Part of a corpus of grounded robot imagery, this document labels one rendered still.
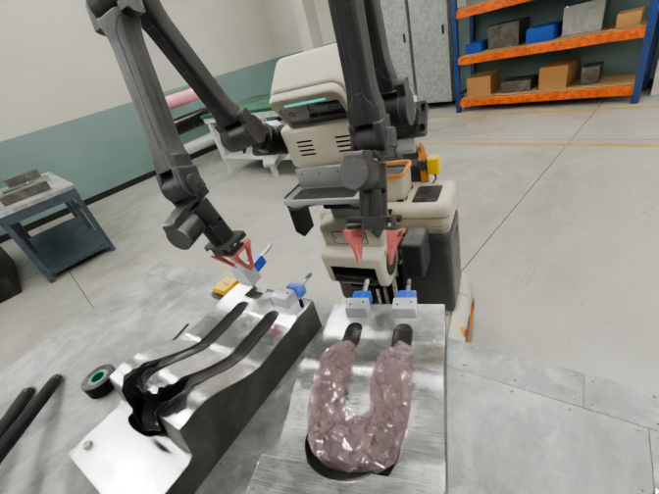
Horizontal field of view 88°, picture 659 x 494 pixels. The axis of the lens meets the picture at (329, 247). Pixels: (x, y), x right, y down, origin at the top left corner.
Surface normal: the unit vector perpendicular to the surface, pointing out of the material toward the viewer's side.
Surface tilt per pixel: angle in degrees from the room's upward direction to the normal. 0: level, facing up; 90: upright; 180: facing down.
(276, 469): 0
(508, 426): 0
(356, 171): 63
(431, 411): 16
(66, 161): 90
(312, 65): 42
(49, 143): 90
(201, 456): 90
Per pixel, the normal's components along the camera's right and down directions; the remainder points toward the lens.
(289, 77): -0.45, -0.23
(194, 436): 0.81, 0.11
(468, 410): -0.24, -0.83
